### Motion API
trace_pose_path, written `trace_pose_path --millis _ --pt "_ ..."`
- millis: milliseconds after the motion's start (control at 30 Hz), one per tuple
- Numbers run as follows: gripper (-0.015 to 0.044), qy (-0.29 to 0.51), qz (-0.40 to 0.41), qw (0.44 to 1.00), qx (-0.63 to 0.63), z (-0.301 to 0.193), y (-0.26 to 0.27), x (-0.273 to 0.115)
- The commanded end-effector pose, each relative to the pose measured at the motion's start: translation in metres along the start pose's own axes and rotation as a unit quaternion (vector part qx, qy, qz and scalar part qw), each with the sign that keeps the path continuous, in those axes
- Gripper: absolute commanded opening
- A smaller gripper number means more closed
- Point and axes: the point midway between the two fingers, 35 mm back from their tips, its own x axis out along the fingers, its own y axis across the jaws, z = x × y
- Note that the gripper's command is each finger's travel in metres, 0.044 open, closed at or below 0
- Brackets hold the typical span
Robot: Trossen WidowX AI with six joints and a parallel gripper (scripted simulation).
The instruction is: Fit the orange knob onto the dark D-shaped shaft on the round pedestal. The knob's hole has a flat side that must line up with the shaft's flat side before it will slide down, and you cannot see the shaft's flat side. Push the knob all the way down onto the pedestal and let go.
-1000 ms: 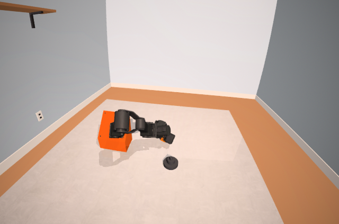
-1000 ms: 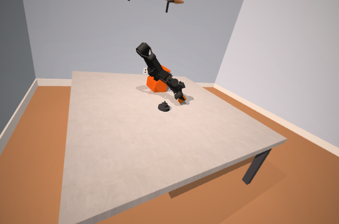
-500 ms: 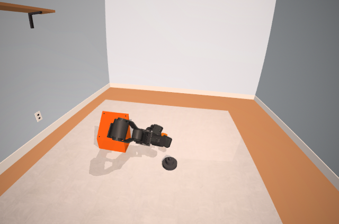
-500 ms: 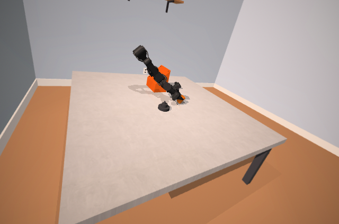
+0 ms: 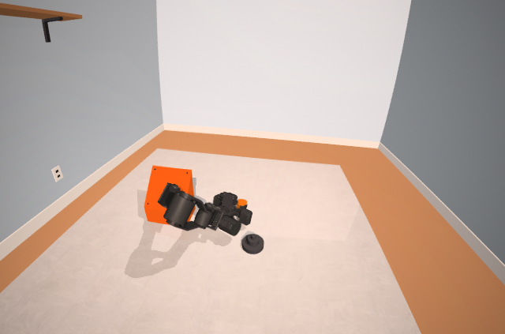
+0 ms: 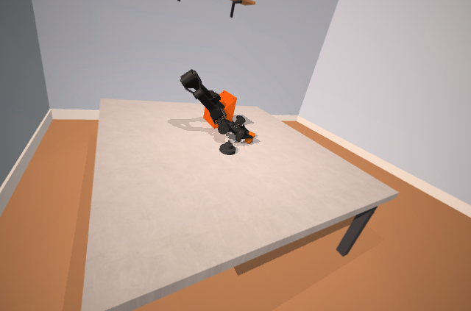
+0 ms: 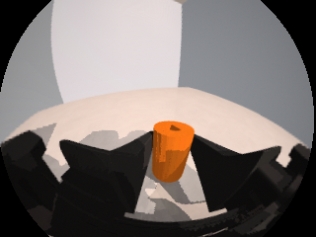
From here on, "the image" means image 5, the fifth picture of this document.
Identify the orange knob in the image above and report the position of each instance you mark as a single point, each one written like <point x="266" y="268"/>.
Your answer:
<point x="241" y="202"/>

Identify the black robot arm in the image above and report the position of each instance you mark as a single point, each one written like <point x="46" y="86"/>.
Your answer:
<point x="180" y="205"/>

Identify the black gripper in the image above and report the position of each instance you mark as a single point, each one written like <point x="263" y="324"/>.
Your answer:
<point x="242" y="212"/>

